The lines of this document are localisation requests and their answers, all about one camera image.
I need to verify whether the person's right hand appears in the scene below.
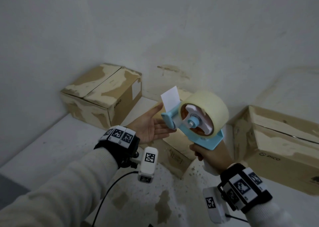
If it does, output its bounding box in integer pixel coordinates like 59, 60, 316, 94
189, 143, 236, 177

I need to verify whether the person's left hand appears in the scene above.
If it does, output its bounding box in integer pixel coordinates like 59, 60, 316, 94
127, 103, 173, 144

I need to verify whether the blue tape dispenser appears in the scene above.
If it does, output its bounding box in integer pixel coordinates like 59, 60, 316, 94
161, 102, 224, 175

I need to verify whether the person's right forearm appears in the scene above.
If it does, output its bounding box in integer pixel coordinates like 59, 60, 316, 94
245, 199, 319, 227

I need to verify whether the person's left forearm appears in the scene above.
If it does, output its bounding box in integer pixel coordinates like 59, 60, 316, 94
0, 147, 119, 227

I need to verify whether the worn cardboard box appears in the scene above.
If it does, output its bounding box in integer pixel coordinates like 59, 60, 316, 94
149, 88, 200, 180
61, 63, 143, 130
232, 105, 319, 196

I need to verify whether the white tape end strip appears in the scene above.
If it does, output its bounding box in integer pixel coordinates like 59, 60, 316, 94
160, 86, 180, 111

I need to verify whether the black left wristband with markers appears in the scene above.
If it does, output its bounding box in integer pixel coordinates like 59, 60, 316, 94
94, 125, 140, 169

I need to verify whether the black wristband with markers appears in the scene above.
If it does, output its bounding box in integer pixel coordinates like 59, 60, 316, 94
94, 125, 140, 169
217, 162, 273, 214

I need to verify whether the beige packing tape roll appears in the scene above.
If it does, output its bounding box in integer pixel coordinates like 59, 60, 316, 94
179, 90, 229, 137

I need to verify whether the black right wristband with markers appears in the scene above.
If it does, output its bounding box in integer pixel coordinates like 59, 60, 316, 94
217, 162, 273, 214

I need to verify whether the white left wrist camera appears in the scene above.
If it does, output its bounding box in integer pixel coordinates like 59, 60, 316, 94
132, 147, 159, 184

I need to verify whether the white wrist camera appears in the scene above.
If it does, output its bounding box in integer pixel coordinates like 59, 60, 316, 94
132, 147, 159, 184
203, 186, 231, 222

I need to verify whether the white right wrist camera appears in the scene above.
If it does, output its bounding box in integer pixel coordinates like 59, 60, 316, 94
203, 186, 231, 222

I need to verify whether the black cable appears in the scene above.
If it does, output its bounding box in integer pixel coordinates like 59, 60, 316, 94
224, 212, 250, 223
86, 171, 140, 227

